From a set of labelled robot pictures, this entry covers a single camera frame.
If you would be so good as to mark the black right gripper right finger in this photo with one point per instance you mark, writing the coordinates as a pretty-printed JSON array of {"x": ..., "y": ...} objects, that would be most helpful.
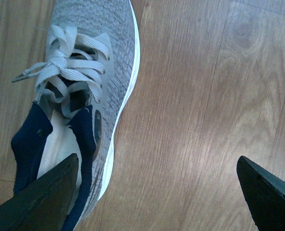
[{"x": 264, "y": 194}]

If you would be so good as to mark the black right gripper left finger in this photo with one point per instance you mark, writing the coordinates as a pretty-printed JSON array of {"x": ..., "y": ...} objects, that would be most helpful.
[{"x": 43, "y": 205}]

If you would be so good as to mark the grey sneaker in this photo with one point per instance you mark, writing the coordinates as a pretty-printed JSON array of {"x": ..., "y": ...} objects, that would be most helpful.
[{"x": 91, "y": 65}]

